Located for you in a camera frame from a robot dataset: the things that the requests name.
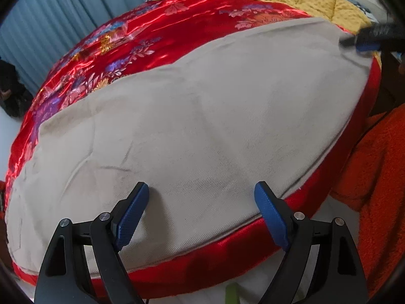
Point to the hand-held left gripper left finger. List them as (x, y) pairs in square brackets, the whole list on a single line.
[(133, 218)]

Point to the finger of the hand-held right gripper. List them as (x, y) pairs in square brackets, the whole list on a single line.
[(373, 33)]

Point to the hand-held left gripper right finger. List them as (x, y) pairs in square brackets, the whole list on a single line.
[(272, 218)]

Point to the patterned bed sheet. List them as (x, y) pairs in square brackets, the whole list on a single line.
[(189, 294)]

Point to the orange fleece garment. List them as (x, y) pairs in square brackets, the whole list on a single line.
[(379, 171)]

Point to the black hanging coat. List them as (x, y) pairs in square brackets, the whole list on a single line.
[(11, 91)]

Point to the red floral quilt yellow backing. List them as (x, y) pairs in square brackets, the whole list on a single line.
[(142, 38)]

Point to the blue-grey curtain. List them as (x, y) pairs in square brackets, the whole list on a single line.
[(47, 22)]

